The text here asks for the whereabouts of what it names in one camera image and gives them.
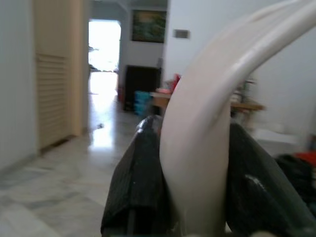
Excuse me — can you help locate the cream louvered cabinet door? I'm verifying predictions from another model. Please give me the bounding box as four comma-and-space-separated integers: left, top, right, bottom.
33, 0, 86, 152

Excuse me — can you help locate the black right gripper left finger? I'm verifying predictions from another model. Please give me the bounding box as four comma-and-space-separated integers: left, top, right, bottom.
100, 115, 171, 237

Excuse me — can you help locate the black and red bag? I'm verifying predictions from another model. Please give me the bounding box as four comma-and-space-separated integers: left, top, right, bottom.
275, 152, 316, 208

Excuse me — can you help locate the white plastic broom handle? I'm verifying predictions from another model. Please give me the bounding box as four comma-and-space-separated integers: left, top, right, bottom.
159, 0, 316, 237

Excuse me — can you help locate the grey wall switch plate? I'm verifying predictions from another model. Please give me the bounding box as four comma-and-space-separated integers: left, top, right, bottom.
172, 29, 191, 40

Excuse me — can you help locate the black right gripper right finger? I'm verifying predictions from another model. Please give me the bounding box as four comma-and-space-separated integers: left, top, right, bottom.
225, 122, 316, 237

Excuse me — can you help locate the dark wooden cabinet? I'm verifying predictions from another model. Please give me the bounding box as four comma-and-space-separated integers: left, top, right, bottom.
122, 65, 162, 112

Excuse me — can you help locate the red item on table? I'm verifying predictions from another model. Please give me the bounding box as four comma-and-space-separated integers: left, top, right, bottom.
172, 73, 182, 92

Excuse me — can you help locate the teal plastic storage box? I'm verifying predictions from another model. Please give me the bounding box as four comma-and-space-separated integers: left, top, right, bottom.
133, 90, 152, 116

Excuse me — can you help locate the wooden table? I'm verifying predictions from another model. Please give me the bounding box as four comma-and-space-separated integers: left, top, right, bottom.
149, 91, 265, 129

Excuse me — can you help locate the framed green landscape painting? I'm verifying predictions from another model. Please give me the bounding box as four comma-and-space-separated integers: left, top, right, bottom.
131, 9, 167, 44

